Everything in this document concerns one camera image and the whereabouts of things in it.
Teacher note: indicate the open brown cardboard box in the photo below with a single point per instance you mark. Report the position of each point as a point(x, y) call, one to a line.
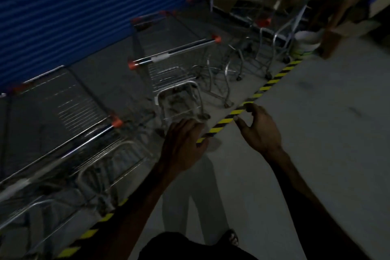
point(341, 32)

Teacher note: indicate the metal shopping cart orange corners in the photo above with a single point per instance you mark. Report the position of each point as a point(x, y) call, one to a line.
point(61, 135)
point(170, 55)
point(225, 46)
point(274, 40)

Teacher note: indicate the white plastic bucket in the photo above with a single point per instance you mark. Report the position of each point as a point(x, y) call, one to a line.
point(307, 42)

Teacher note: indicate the person's sandal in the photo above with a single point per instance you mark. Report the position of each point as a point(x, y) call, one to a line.
point(233, 237)

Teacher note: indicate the person's left hand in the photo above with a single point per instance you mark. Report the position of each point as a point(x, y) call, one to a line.
point(179, 150)

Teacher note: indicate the person's right hand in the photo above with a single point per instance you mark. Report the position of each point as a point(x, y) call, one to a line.
point(263, 135)

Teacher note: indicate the person's left fingers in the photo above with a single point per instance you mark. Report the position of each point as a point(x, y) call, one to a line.
point(192, 125)

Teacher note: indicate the yellow black hazard floor tape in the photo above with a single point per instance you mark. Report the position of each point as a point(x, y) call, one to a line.
point(274, 81)

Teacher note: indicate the person's right thumb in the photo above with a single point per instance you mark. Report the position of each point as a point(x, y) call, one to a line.
point(242, 122)

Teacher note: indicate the blue roller shutter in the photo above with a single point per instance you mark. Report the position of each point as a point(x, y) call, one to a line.
point(76, 4)

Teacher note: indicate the person's left forearm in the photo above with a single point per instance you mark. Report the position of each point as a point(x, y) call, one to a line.
point(138, 208)

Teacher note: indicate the person's right forearm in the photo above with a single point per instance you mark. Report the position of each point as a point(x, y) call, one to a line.
point(307, 205)

